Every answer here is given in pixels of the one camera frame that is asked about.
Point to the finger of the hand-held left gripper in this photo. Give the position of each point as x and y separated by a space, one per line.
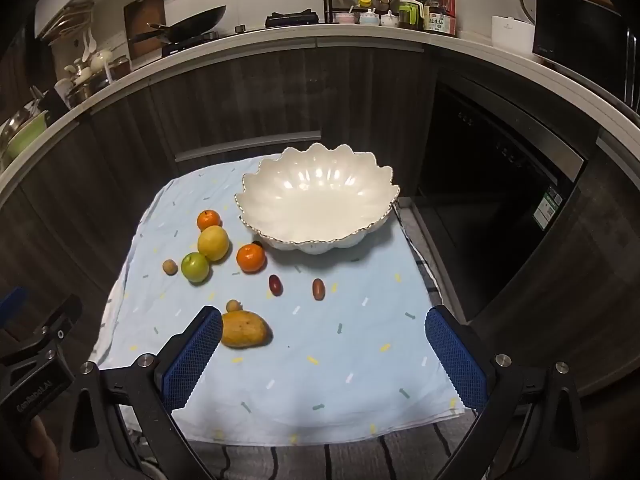
11 302
60 317

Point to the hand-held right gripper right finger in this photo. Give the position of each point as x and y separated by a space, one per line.
455 355

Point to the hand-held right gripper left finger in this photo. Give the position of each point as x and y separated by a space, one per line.
192 355

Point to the yellow-brown mango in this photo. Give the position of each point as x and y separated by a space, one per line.
245 330

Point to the tan longan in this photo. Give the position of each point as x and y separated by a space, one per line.
233 305
170 267

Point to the green apple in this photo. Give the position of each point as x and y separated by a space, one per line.
195 266

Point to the orange tangerine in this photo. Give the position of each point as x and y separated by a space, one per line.
208 220
250 258

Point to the yellow lemon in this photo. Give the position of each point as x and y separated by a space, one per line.
213 242

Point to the white scalloped bowl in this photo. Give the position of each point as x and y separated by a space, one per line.
320 205

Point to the person's left hand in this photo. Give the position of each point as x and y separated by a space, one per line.
44 447

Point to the light blue patterned cloth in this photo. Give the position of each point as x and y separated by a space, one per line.
325 360

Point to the black built-in dishwasher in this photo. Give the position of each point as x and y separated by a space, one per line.
500 210

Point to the green bowl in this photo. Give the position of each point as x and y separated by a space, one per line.
25 137

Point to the green energy label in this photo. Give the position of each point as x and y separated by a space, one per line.
548 207

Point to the stainless steel basin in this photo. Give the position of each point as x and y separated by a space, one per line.
17 120

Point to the black knife block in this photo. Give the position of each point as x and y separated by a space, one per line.
56 97

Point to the white ceramic teapot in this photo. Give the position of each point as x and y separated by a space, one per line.
100 61

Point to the white hanging spoons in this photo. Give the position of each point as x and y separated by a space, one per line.
90 45

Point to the dark wood kitchen cabinet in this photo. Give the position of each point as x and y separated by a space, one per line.
280 95

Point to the wooden cutting board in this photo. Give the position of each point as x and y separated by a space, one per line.
145 15

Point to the small white appliance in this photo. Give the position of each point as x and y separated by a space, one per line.
512 37

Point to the black wok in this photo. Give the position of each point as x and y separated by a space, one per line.
195 22

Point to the large soy sauce bottle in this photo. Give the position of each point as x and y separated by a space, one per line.
440 22

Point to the white condiment jar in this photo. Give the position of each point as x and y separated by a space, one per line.
389 20

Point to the green-lidded oil bottle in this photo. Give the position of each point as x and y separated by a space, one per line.
411 15

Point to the black microwave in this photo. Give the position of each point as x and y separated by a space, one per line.
580 35

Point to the blue condiment jar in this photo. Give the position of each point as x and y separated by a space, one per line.
369 18

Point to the black gas stove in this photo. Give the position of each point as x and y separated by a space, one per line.
292 20

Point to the pink condiment jar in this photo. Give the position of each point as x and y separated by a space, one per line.
345 18

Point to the wall rack with lids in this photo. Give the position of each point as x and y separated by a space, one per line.
67 17

